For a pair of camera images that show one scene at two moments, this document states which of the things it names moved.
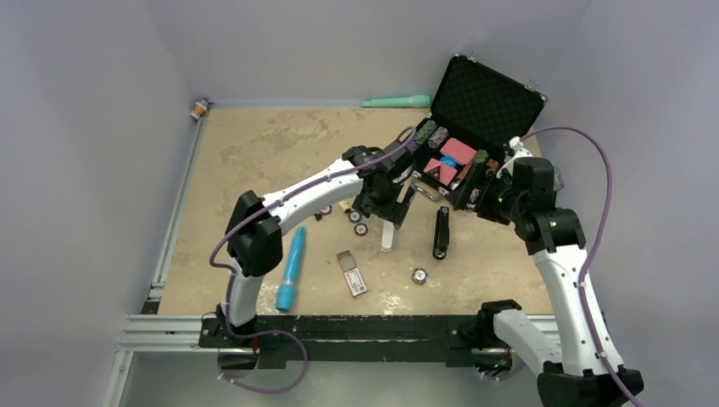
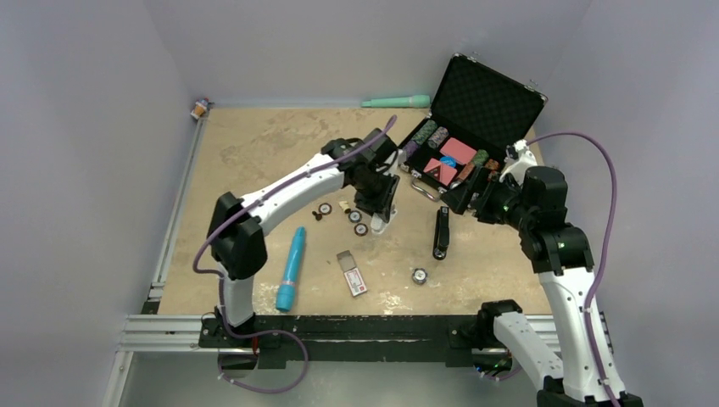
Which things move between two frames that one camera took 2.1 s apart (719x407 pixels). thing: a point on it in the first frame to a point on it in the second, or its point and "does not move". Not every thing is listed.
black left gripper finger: x=398 y=211 to x=387 y=201
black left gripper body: x=390 y=192 does not move
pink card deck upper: x=458 y=150 does not move
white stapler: x=387 y=236 to x=378 y=225
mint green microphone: x=415 y=102 does not move
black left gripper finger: x=367 y=204 does not move
